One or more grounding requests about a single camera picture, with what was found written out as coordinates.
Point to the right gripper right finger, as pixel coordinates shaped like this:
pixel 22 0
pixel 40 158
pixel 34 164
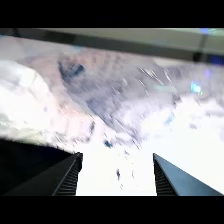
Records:
pixel 175 181

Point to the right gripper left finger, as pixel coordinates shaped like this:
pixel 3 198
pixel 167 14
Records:
pixel 63 178

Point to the black garment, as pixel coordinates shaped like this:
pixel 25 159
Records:
pixel 26 163

